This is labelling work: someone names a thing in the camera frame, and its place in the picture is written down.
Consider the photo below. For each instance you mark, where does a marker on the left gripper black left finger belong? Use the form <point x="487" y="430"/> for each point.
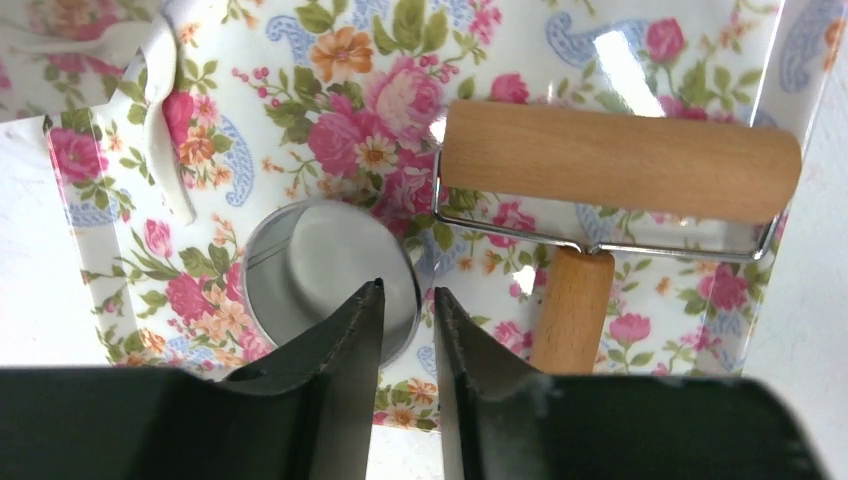
<point x="303" y="411"/>

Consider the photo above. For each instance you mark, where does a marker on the white dough piece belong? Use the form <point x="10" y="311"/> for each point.
<point x="335" y="248"/>

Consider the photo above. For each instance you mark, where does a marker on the floral pattern tray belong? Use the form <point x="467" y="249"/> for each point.
<point x="279" y="101"/>

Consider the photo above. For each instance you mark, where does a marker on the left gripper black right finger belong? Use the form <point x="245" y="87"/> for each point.
<point x="500" y="418"/>

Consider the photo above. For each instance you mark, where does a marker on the metal spatula wooden handle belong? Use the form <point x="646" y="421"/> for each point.
<point x="66" y="55"/>

